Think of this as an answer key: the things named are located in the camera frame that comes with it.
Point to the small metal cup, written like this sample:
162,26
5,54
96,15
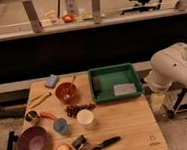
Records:
32,117

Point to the green plastic tray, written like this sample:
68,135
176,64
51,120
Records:
102,81

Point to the blue sponge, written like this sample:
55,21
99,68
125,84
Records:
51,81

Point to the purple bowl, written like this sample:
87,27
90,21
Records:
33,138

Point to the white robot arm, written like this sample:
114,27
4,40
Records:
168,65

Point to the white cup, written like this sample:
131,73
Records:
85,117

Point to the wooden spoon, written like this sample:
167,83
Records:
72,83

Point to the black handled utensil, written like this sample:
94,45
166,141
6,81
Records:
106,143

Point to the black binder clip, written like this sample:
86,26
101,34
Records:
80,143

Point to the orange carrot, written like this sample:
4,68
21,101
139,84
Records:
47,115

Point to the red bowl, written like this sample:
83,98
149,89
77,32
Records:
66,92

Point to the red round object on shelf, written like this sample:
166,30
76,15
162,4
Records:
68,18

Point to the blue cup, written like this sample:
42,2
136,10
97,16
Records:
60,126

